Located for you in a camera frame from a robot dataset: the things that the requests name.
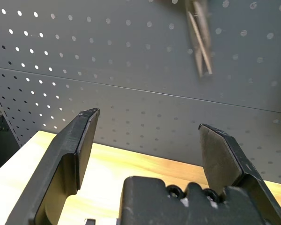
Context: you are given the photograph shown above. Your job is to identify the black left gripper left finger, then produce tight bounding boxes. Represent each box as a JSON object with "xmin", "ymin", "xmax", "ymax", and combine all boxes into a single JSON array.
[{"xmin": 4, "ymin": 107, "xmax": 101, "ymax": 225}]

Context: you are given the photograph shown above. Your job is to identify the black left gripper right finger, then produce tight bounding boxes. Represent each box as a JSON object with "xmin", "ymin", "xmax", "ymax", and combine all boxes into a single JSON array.
[{"xmin": 198, "ymin": 123, "xmax": 281, "ymax": 225}]

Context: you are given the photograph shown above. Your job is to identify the grey metal pegboard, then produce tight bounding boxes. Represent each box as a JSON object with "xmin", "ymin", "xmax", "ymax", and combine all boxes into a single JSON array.
[{"xmin": 0, "ymin": 0, "xmax": 281, "ymax": 186}]

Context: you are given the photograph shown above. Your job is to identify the black handled scissors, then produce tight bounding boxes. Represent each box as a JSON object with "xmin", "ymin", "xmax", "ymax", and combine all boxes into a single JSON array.
[{"xmin": 184, "ymin": 0, "xmax": 214, "ymax": 83}]

